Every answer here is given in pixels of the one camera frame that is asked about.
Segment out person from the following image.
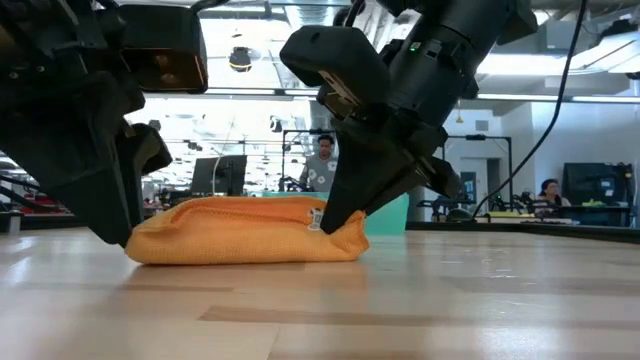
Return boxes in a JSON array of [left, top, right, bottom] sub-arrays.
[[537, 178, 572, 207], [298, 133, 339, 194]]

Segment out black computer monitor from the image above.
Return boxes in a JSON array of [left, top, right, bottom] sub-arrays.
[[562, 162, 636, 206], [189, 154, 249, 196]]

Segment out red storage bins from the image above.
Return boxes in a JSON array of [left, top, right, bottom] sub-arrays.
[[19, 198, 69, 216]]

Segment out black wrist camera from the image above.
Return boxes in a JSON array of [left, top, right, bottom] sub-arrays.
[[118, 3, 209, 95], [278, 24, 392, 119]]

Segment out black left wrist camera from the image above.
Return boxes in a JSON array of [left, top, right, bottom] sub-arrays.
[[118, 3, 209, 95]]

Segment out black ceiling dome camera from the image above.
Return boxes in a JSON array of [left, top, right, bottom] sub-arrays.
[[228, 46, 253, 74]]

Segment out orange microfiber towel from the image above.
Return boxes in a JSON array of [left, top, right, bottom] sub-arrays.
[[124, 194, 371, 266]]

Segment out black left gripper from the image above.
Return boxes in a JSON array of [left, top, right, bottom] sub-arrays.
[[0, 0, 174, 247]]

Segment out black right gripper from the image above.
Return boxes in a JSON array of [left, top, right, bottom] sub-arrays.
[[319, 112, 464, 236]]

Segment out translucent green plastic basket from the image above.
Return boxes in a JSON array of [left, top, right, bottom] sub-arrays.
[[259, 191, 410, 236]]

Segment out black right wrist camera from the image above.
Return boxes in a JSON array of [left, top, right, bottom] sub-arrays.
[[278, 24, 392, 119]]

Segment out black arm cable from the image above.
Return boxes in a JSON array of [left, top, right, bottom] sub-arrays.
[[472, 0, 589, 219]]

